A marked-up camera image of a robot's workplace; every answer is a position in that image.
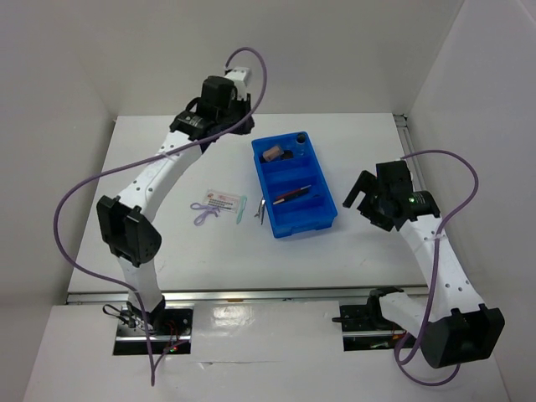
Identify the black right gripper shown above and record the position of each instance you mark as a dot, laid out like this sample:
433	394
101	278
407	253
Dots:
368	183

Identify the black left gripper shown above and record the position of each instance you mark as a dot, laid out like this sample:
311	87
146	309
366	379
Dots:
244	127

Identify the red silver lip pencil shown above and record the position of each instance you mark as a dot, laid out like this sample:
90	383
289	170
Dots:
293	192

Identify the beige foundation bottle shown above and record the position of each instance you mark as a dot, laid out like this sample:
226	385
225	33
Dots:
275	153

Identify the clear bottle black cap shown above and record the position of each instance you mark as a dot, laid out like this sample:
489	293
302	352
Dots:
301	149

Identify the mint eyebrow razor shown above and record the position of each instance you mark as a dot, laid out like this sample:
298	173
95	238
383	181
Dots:
241	209

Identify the purple eyelash applicator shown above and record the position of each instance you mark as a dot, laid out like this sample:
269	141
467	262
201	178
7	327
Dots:
204	212

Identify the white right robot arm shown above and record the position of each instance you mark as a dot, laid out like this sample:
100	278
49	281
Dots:
455	326

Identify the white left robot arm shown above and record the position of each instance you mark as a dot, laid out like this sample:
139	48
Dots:
126	220

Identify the blue plastic organizer tray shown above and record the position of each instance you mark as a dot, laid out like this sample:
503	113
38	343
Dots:
275	178

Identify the false eyelash case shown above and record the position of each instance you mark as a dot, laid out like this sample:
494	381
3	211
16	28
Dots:
224	201

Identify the silver hair clip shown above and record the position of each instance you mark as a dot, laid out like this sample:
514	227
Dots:
260	213

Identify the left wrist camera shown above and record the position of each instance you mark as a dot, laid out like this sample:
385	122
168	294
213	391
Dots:
241	77

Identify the aluminium side rail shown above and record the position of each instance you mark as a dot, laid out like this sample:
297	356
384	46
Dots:
401	123

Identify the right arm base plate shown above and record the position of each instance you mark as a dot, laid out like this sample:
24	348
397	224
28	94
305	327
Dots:
364	330

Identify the aluminium front rail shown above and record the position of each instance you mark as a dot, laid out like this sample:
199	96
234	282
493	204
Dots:
283	294

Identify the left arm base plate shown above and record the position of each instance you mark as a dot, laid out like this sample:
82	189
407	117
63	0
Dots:
172	334

